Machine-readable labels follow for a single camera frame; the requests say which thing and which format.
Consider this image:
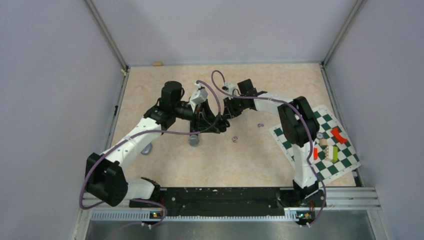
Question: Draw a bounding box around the black microphone grey head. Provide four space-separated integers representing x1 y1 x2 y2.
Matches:
188 134 200 147

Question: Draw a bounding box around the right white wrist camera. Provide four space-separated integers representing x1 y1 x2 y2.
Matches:
222 82 237 96

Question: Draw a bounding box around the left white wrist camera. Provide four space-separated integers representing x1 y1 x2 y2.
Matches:
189 83 208 112

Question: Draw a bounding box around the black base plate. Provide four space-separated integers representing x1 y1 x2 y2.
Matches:
129 187 327 219

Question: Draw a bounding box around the red orange block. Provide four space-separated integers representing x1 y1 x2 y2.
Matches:
331 127 348 144

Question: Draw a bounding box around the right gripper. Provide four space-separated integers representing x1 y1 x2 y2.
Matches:
222 94 248 120

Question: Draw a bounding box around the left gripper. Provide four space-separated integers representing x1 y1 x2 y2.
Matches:
173 98 222 134

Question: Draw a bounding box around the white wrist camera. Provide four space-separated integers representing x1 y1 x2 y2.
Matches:
189 83 208 112
222 82 237 96

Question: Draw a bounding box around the green white chessboard mat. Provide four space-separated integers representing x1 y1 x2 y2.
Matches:
268 105 362 183

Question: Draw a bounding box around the green white toy block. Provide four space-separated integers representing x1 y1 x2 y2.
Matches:
324 145 339 163

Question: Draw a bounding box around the grey purple earbud case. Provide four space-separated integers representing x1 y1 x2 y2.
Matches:
140 143 153 156

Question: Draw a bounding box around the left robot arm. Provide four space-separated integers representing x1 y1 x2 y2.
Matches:
80 80 230 207

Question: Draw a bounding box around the small wooden cork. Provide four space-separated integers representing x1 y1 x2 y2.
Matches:
153 61 163 67

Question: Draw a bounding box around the grey slotted cable duct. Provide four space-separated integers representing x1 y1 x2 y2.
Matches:
90 210 312 222

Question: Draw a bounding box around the aluminium frame rail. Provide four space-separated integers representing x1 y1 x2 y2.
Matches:
324 187 381 211

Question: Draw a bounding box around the small orange block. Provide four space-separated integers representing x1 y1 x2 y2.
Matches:
313 147 319 160

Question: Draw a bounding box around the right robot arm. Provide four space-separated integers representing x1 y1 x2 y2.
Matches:
221 79 326 206

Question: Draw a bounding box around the black earbud charging case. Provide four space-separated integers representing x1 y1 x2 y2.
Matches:
216 115 230 133

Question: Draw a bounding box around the wooden cylinder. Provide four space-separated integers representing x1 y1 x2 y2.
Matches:
319 138 328 148

